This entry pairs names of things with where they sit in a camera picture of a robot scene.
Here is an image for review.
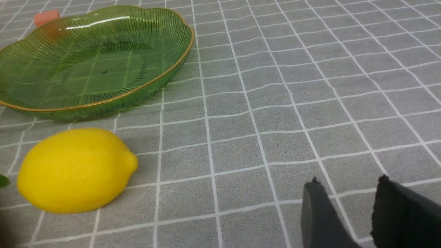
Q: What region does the green glass leaf plate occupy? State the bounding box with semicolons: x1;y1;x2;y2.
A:
0;5;195;121

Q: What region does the yellow lemon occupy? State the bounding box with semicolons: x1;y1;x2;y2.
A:
16;128;138;214

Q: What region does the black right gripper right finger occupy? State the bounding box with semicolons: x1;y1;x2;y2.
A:
370;175;441;248

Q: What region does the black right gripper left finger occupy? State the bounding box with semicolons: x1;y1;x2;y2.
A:
301;177;360;248

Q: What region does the grey checked tablecloth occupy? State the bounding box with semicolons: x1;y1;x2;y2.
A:
1;0;441;248

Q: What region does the orange foam cube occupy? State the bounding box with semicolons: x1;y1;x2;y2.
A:
33;9;61;27

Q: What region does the dark purple eggplant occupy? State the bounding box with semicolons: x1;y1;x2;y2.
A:
0;174;10;188

